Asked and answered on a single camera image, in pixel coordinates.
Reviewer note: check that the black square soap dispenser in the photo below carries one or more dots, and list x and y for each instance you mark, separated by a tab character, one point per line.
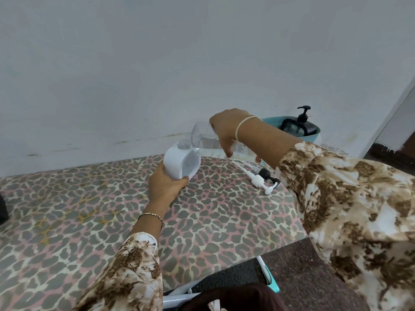
295	127

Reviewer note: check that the black pump with long tube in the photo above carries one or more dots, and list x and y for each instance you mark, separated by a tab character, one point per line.
267	176

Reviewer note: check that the white wrist band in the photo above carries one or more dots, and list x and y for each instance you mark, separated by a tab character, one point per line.
240	127

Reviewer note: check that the white ironing board leg frame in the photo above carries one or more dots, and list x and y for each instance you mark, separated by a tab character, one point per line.
266	272

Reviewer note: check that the tall clear plastic bottle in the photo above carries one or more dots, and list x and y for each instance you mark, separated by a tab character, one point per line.
207	142

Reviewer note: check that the leopard print ironing board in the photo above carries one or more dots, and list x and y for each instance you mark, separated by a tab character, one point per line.
210	217

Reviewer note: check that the person's dark maroon garment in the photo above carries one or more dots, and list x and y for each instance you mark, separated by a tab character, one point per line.
233	296

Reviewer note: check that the short black pump head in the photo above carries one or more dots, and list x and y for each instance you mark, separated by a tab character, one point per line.
303	115

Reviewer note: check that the person's left forearm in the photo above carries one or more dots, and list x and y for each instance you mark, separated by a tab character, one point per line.
146	229

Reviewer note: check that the white soap dispenser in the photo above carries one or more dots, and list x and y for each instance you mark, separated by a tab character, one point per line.
178	161

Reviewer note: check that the person's right hand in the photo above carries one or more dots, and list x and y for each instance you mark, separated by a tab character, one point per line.
228	126

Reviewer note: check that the person's right forearm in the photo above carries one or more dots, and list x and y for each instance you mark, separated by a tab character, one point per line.
279	145

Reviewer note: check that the teal plastic basket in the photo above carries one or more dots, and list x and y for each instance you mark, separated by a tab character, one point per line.
313	137

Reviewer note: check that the person's left hand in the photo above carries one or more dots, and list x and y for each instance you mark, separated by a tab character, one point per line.
163	187

